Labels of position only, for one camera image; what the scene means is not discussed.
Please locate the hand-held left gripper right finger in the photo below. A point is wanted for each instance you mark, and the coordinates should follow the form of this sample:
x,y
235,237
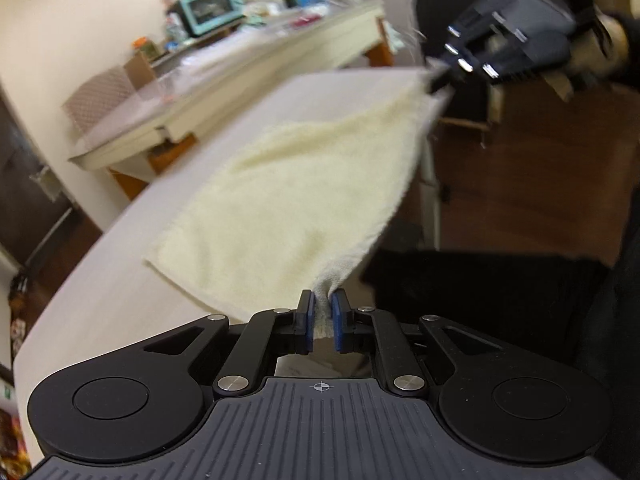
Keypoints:
x,y
339,325

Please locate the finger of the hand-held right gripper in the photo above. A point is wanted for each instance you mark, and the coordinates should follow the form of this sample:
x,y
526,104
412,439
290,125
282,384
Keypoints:
x,y
480,65
480,25

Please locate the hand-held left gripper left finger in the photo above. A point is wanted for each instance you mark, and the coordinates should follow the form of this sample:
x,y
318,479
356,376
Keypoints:
x,y
309,325

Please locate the cream terry towel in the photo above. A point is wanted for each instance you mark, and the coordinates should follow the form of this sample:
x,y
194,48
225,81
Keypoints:
x,y
300,185

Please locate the person's right hand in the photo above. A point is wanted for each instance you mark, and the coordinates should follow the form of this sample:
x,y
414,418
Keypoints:
x,y
585,62

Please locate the person's dark clothed legs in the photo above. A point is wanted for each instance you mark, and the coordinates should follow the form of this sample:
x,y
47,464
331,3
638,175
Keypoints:
x,y
500,285

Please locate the cream long table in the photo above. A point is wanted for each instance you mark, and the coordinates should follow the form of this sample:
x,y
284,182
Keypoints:
x,y
225,75

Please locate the teal toaster oven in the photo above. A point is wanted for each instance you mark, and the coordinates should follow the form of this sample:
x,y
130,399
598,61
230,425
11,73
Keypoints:
x,y
212,7

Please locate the pile of colourful snack packets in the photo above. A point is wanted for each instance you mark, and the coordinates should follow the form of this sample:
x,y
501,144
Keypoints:
x,y
19,320

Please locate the dark door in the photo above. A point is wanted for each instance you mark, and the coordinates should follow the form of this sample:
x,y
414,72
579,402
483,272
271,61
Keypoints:
x,y
30,200

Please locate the plain brown cardboard box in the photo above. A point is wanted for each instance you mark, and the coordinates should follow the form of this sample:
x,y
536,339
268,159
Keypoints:
x,y
140,70

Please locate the orange lid jar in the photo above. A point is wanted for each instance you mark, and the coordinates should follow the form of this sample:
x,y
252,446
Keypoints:
x,y
145,47

